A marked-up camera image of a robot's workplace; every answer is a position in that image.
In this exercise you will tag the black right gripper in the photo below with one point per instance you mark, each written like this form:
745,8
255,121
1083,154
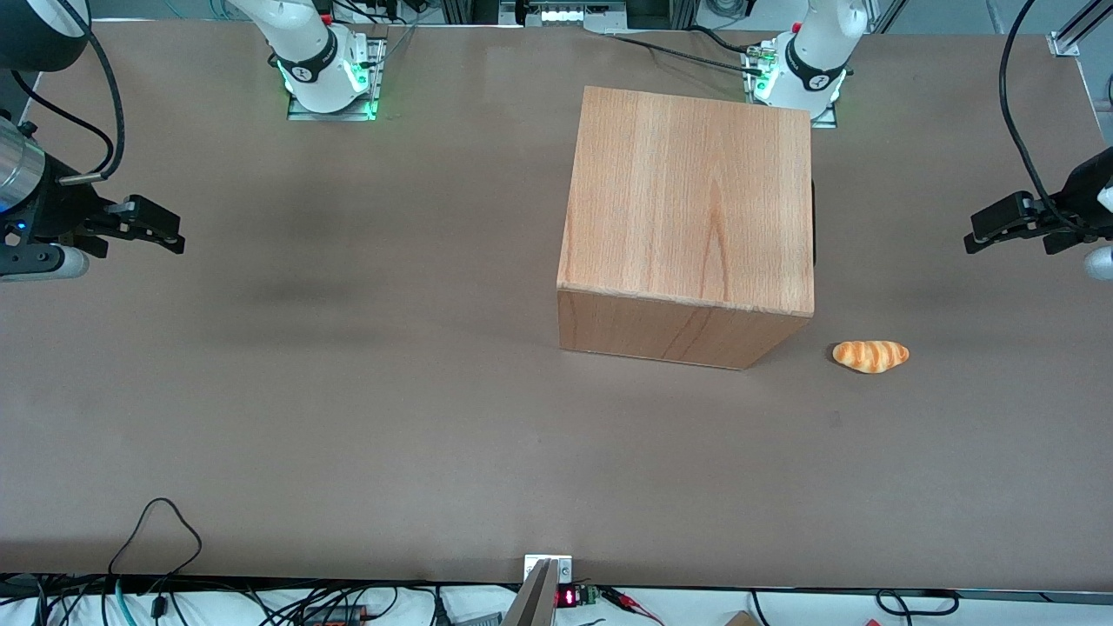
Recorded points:
59,209

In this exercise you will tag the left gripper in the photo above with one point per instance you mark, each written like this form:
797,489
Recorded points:
1076,202

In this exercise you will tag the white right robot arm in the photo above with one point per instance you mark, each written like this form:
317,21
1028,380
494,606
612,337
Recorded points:
304,35

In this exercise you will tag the light wooden drawer cabinet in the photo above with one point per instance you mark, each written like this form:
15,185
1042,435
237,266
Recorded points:
687,200

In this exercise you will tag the striped croissant bread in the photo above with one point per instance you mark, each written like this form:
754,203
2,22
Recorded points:
870,356

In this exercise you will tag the orange and black device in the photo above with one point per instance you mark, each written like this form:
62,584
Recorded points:
335,614

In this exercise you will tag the lit white control box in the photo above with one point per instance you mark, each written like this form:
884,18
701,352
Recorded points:
561,13

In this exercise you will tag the red and black clip leads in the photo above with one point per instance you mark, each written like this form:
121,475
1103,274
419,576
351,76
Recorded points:
630,602

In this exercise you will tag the red digit display module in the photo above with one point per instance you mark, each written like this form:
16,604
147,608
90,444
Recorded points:
567,597

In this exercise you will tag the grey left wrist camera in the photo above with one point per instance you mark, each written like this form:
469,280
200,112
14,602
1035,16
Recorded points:
1101,263

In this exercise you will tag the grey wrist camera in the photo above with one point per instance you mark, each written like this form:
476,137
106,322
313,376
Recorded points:
1101,263
39,263

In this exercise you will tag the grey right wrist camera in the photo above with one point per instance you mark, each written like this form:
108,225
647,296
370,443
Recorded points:
39,263

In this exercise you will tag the aluminium frame profile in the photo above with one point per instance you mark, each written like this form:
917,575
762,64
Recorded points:
1071,36

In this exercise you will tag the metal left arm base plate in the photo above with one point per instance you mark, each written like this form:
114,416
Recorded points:
826,119

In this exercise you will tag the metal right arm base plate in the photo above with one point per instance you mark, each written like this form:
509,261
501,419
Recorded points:
379,78

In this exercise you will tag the aluminium camera mount bar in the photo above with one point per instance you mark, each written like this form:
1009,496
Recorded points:
532,600

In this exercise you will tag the silver metal camera bracket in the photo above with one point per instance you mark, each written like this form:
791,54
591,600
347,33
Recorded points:
565,569

